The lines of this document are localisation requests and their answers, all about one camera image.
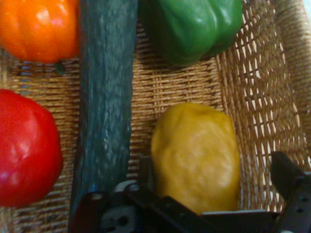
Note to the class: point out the red tomato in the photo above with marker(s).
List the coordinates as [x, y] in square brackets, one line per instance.
[24, 148]

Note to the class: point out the green bell pepper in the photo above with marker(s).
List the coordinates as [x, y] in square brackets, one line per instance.
[189, 26]

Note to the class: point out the woven wicker basket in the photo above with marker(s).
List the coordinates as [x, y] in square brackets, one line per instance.
[262, 85]

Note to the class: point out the orange tomato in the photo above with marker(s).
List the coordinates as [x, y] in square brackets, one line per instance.
[36, 26]

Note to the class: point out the dark green cucumber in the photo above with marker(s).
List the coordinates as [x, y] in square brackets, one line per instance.
[107, 97]

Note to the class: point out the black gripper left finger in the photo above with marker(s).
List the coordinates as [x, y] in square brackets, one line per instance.
[150, 213]

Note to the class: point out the yellow potato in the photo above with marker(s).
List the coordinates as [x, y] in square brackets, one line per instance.
[196, 155]

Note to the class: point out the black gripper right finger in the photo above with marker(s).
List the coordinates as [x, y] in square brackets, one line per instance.
[298, 199]

